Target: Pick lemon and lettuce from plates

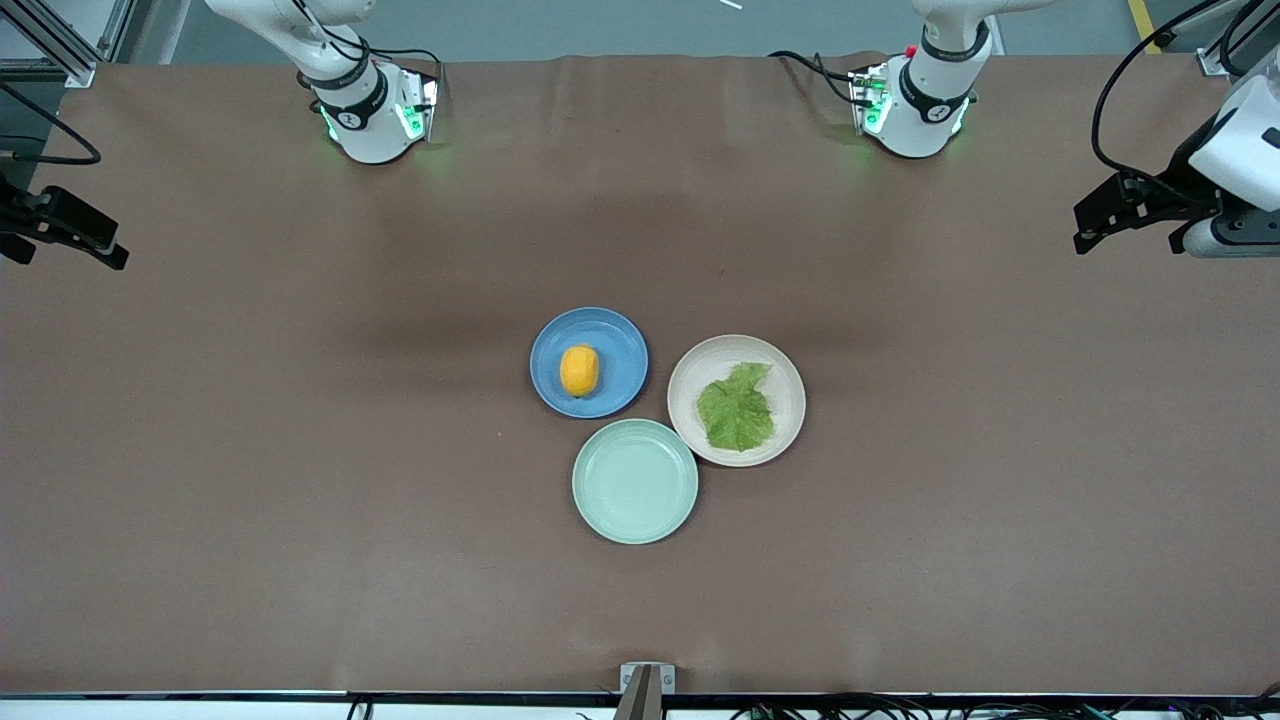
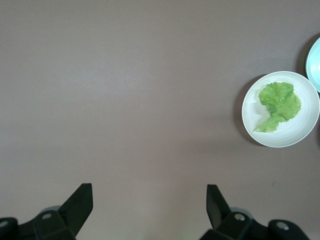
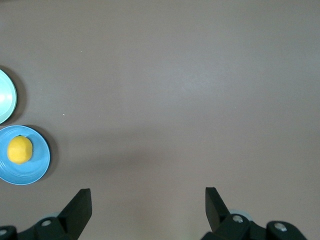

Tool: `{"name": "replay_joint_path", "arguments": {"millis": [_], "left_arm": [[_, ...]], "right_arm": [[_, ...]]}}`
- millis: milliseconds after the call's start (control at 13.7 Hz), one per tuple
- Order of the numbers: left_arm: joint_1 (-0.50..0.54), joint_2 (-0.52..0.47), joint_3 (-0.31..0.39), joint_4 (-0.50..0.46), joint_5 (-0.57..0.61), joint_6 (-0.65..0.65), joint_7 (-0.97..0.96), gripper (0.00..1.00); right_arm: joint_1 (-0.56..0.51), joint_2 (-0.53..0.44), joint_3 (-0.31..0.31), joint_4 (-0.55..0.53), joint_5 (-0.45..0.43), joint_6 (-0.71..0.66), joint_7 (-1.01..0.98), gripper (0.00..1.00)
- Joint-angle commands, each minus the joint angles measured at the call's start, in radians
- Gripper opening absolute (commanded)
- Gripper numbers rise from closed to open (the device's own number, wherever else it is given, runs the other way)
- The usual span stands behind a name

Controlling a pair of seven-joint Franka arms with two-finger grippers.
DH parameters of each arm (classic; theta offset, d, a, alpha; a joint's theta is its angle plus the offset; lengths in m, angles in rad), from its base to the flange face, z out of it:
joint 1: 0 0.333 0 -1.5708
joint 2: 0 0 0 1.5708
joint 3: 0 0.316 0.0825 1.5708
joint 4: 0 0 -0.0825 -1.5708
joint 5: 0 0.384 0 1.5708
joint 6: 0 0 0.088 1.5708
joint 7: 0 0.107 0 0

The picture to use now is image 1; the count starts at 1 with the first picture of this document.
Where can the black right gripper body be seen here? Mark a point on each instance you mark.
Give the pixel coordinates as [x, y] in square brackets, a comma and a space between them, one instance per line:
[14, 214]

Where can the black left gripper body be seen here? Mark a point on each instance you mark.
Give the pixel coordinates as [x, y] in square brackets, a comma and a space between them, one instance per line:
[1178, 184]

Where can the green lettuce leaf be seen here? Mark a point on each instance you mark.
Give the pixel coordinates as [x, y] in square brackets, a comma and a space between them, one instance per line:
[735, 412]

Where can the yellow lemon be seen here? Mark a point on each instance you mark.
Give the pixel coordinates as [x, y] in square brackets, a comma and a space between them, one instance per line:
[579, 371]

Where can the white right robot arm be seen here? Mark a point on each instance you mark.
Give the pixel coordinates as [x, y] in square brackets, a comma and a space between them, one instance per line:
[372, 130]

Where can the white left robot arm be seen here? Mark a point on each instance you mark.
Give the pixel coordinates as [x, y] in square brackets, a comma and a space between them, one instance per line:
[920, 120]

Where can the metal base connector plate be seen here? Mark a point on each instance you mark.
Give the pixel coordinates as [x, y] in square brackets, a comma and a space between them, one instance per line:
[428, 100]
[862, 100]

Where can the brown table cover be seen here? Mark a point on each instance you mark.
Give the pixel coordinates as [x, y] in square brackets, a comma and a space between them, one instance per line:
[300, 500]

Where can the beige pink plate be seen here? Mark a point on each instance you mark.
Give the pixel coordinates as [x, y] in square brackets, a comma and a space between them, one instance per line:
[785, 400]

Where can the blue plate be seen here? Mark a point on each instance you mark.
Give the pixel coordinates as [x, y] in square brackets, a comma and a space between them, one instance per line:
[615, 345]

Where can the mint green plate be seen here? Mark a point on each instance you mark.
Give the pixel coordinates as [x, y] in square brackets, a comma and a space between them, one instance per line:
[634, 482]

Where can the aluminium frame profile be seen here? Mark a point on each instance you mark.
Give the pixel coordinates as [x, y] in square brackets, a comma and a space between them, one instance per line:
[1215, 62]
[60, 45]

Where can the white table edge rail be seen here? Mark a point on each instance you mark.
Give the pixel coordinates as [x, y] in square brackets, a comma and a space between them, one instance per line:
[200, 708]

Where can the grey metal camera bracket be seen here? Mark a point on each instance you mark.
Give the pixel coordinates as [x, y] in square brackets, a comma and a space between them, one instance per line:
[646, 682]

